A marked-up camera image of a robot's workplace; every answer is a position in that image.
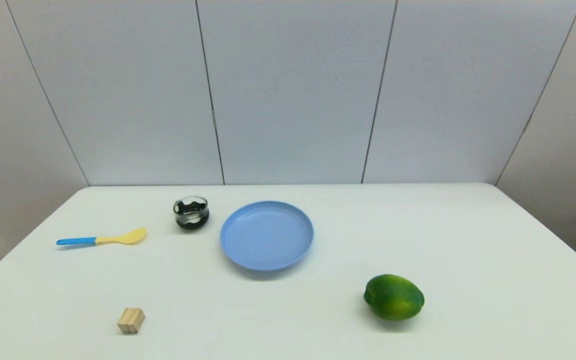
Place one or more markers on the small wooden block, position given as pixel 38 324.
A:
pixel 130 321

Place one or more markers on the green lime fruit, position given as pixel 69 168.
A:
pixel 394 298

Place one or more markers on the glass jar with black contents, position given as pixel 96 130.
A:
pixel 191 216

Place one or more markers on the blue plastic plate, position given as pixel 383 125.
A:
pixel 266 236

